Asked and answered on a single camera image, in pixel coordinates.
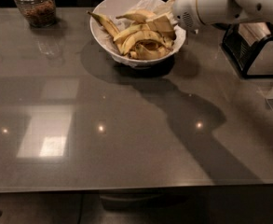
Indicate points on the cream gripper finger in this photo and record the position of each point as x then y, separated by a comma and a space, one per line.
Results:
169, 2
160, 23

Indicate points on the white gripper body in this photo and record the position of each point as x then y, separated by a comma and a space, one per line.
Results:
185, 8

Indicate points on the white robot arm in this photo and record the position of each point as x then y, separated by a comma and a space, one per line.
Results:
253, 11

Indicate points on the yellow banana top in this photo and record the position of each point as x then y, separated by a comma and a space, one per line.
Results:
139, 15

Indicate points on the yellow banana bottom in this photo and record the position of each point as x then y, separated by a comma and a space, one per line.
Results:
141, 52

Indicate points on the white ceramic bowl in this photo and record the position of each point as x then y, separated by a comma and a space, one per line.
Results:
113, 8

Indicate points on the glass jar with granola left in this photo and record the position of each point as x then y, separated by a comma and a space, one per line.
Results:
38, 13

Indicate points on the black wire bread rack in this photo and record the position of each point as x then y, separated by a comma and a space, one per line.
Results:
249, 46

